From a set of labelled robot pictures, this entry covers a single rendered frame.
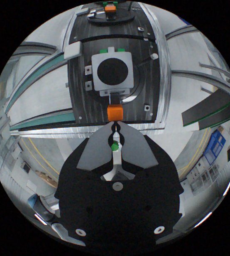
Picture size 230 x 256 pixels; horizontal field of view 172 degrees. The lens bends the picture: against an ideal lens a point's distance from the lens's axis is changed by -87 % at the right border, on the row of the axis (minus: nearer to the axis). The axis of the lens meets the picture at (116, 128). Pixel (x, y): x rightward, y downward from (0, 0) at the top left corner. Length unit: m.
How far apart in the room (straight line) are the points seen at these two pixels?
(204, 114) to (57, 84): 0.44
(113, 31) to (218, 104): 0.30
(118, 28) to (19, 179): 8.55
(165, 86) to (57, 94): 0.35
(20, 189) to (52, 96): 8.51
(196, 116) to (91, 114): 0.28
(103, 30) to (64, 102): 0.27
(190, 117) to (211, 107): 0.08
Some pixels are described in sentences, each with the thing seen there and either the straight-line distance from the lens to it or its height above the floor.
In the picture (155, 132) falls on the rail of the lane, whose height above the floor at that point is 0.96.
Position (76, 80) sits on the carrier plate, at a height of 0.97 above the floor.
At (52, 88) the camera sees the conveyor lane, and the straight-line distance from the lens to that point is 0.35.
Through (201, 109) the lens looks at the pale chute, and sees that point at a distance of 0.24.
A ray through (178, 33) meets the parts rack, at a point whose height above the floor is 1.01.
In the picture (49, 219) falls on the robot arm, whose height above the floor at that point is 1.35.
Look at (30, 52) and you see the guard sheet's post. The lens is 0.27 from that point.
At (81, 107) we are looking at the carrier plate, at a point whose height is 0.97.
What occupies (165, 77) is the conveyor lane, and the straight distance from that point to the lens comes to 0.27.
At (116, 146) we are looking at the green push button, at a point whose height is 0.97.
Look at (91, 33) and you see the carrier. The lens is 0.27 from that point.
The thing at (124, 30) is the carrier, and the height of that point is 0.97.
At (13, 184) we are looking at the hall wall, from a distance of 8.49.
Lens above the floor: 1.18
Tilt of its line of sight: 58 degrees down
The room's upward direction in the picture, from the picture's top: 177 degrees clockwise
